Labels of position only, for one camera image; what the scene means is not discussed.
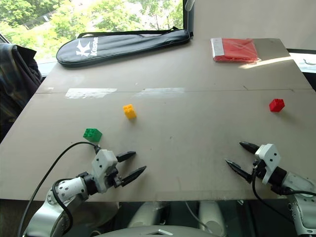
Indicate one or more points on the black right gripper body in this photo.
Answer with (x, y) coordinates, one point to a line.
(258, 169)

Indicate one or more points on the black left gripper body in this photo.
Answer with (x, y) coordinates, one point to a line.
(114, 178)

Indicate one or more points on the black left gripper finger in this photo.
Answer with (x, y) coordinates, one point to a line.
(126, 155)
(133, 174)

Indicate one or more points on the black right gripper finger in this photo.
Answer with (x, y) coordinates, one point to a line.
(238, 169)
(248, 146)

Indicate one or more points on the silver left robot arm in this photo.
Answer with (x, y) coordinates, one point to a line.
(66, 190)

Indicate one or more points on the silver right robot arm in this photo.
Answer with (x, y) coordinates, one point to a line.
(293, 187)

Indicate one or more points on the green toy brick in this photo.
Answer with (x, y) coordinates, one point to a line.
(92, 134)

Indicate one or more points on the yellow toy brick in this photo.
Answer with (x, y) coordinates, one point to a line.
(130, 111)

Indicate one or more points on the red toy brick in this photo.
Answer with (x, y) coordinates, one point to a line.
(276, 105)

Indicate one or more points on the silver robot body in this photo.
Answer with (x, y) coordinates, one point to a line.
(158, 230)

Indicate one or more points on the red packet in plastic wrap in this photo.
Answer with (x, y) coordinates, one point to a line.
(234, 50)

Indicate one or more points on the black racket bag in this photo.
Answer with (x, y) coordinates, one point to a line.
(123, 47)

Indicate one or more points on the dark plaid jacket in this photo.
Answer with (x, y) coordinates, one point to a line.
(17, 81)

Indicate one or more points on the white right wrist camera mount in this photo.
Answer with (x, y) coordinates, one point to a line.
(267, 160)

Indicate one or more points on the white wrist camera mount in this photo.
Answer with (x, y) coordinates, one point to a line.
(103, 165)
(267, 160)

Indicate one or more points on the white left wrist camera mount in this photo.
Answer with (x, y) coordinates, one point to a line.
(103, 165)

